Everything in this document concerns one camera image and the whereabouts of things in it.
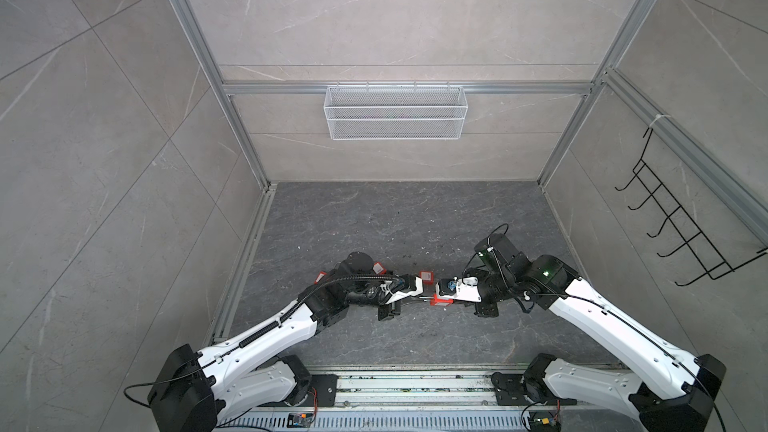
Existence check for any red padlock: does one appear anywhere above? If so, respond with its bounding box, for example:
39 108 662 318
419 271 434 285
314 272 328 284
429 296 453 306
372 262 388 275

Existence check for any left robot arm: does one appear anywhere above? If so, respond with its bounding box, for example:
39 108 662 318
142 252 424 431

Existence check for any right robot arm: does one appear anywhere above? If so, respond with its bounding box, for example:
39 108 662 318
455 226 726 431

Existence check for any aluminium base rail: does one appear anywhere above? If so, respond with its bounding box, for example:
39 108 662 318
161 368 664 413

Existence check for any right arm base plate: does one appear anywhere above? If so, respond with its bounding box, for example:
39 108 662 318
490 372 578 406

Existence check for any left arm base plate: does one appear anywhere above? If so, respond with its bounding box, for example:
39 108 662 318
282 374 339 407

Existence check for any white wire mesh basket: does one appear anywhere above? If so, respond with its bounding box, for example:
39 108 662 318
323 85 469 141

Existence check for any black wire hook rack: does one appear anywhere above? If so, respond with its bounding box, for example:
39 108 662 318
614 127 767 288

